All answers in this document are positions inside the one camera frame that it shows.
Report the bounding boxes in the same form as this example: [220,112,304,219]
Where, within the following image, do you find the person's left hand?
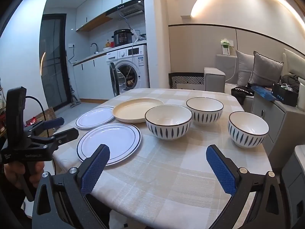
[3,161,46,192]

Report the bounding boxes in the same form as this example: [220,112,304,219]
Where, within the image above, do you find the black box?
[272,83,299,107]

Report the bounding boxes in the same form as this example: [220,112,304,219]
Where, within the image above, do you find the cream plate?
[112,98,165,124]

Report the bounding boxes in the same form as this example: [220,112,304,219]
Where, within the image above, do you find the black cable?
[25,96,49,126]

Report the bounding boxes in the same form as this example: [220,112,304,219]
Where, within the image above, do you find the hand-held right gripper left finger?
[32,144,110,229]

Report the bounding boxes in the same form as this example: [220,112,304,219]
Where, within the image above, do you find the grey sofa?
[204,48,305,105]

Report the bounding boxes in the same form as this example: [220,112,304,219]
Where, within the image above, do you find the white bowl blue leaf pattern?
[144,104,192,142]
[186,97,224,126]
[227,111,269,148]

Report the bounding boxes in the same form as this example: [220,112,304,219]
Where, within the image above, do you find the blue packet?
[251,85,274,101]

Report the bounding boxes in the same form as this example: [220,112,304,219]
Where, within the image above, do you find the grey cushion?
[248,51,284,87]
[235,50,254,86]

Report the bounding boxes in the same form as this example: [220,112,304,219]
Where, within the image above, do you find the white rimmed plate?
[75,106,116,129]
[76,122,142,166]

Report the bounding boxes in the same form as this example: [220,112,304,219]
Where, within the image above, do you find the beige checked tablecloth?
[52,88,266,229]

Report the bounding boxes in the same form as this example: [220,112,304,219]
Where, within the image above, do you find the white container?
[297,82,305,111]

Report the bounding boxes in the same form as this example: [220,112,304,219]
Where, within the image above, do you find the black framed glass door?
[39,14,72,109]

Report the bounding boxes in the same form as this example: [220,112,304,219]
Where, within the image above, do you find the grey cabinet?
[251,92,305,170]

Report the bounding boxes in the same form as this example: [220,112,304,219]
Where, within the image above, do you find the white kitchen base cabinets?
[73,50,113,101]

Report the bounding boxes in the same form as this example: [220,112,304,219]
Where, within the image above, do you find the range hood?
[105,0,145,19]

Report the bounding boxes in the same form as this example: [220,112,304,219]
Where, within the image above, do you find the black bag white print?
[231,86,256,105]

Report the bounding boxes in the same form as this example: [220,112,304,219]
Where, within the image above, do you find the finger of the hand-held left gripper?
[24,117,65,136]
[30,127,79,148]

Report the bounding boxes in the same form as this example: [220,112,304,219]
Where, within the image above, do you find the black white patterned stool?
[169,72,205,90]

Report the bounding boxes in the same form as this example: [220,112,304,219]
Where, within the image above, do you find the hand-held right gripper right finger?
[206,144,284,229]

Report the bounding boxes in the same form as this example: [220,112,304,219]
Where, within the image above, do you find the red packet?
[25,116,43,127]

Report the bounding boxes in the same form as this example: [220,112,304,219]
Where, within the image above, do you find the patterned brown cardboard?
[43,107,58,123]

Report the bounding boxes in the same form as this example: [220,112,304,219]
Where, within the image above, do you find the black pressure cooker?
[112,29,133,47]

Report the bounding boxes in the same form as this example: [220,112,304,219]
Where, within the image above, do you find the white wall cabinets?
[76,0,144,32]

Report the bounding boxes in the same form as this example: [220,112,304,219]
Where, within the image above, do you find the floor mop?
[67,76,81,107]

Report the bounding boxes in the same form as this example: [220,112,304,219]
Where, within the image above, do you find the white washing machine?
[106,45,150,97]

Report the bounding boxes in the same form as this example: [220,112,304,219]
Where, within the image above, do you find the dark jacket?
[280,74,301,92]

